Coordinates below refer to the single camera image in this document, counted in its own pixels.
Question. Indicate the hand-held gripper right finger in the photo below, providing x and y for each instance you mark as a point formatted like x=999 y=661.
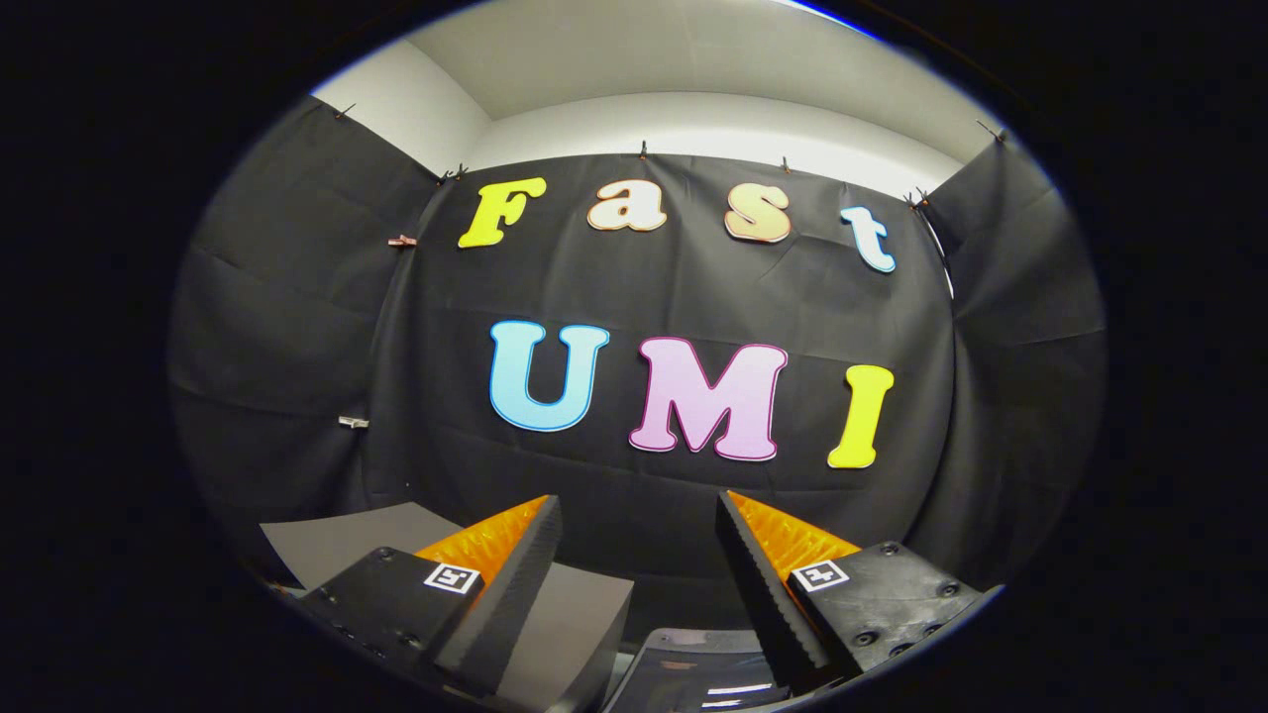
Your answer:
x=768 y=604

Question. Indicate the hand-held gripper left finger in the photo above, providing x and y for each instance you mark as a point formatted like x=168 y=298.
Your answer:
x=500 y=614

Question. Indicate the grey box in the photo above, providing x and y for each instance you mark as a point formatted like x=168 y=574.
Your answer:
x=584 y=634

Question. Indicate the black backdrop cloth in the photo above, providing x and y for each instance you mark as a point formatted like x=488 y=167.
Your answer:
x=674 y=495

